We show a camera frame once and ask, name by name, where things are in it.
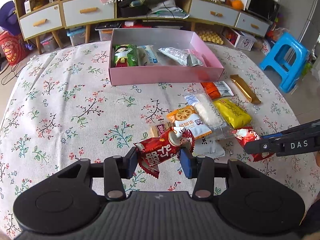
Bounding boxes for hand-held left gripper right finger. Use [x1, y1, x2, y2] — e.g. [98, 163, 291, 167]
[179, 147, 263, 199]

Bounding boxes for white and orange biscuit packet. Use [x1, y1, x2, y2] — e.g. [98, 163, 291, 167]
[166, 106, 212, 140]

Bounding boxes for red box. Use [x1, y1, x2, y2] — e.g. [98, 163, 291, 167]
[124, 21, 152, 28]

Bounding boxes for blue plastic stool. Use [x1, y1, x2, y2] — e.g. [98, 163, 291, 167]
[259, 32, 310, 93]

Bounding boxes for floral tablecloth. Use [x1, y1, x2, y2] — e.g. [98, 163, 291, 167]
[0, 41, 320, 233]

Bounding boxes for clear bin with blue lid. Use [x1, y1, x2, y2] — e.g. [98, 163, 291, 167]
[66, 27, 87, 47]

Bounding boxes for long wooden cabinet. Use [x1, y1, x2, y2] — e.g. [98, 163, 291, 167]
[14, 0, 273, 48]

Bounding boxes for orange and silver snack packet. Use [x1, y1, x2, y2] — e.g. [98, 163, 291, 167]
[201, 81, 234, 100]

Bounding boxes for pink cardboard box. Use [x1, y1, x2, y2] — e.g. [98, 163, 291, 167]
[108, 28, 224, 87]

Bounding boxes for green snack packet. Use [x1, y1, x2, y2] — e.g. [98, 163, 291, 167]
[114, 44, 138, 68]

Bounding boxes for plain white snack packet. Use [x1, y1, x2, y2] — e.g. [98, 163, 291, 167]
[192, 137, 225, 159]

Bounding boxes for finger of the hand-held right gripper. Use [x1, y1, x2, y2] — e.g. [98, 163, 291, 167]
[244, 139, 278, 155]
[260, 120, 320, 140]

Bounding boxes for pile of papers and bags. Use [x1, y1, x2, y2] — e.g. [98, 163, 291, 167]
[150, 0, 189, 19]

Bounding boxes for red printed bag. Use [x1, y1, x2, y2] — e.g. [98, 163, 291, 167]
[0, 31, 27, 65]

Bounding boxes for white and blue snack packet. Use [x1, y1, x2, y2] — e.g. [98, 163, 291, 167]
[137, 45, 160, 66]

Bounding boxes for white printed snack packet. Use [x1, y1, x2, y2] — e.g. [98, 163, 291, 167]
[159, 47, 190, 67]

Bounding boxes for clear rice cracker packet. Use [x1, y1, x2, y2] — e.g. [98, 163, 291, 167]
[184, 94, 234, 140]

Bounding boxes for black flat device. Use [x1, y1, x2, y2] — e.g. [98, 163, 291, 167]
[95, 22, 122, 30]

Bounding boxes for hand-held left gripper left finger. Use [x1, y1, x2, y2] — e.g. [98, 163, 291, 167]
[57, 147, 138, 201]

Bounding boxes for white drawer with wooden handle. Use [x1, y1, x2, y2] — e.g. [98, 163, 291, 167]
[190, 0, 239, 27]
[235, 12, 272, 37]
[19, 9, 62, 39]
[62, 0, 115, 28]

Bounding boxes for microwave oven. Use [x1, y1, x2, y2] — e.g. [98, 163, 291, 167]
[246, 0, 280, 22]

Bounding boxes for small beige snack packet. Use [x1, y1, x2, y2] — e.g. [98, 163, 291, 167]
[150, 122, 174, 139]

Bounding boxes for red snack packet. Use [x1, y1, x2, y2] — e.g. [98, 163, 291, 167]
[134, 127, 195, 179]
[231, 127, 274, 162]

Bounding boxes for clear bin with orange contents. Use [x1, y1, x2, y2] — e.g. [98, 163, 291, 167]
[99, 28, 113, 41]

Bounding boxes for small clear storage bin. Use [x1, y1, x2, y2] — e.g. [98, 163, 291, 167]
[41, 36, 60, 53]

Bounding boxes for gold snack bar packet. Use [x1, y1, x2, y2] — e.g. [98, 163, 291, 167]
[230, 74, 262, 105]

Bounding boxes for black storage case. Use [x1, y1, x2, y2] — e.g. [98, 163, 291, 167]
[117, 0, 150, 18]

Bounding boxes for yellow snack packet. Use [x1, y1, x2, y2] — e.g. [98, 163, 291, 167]
[212, 99, 252, 129]

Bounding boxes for purple round object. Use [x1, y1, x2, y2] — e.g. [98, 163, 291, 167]
[0, 1, 20, 35]

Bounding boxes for yellow egg tray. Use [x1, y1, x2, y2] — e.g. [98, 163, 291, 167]
[199, 29, 225, 45]

